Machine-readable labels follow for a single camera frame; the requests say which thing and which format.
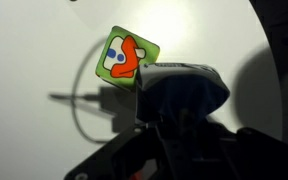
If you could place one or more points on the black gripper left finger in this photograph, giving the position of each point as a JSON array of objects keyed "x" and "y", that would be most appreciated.
[{"x": 169, "y": 136}]

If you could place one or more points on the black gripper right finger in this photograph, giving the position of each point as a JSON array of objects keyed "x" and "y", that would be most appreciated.
[{"x": 192, "y": 133}]

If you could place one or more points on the blue cube with number four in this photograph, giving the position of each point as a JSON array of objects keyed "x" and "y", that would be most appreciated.
[{"x": 180, "y": 90}]

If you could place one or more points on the green cube with orange house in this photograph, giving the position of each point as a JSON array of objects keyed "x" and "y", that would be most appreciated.
[{"x": 125, "y": 58}]

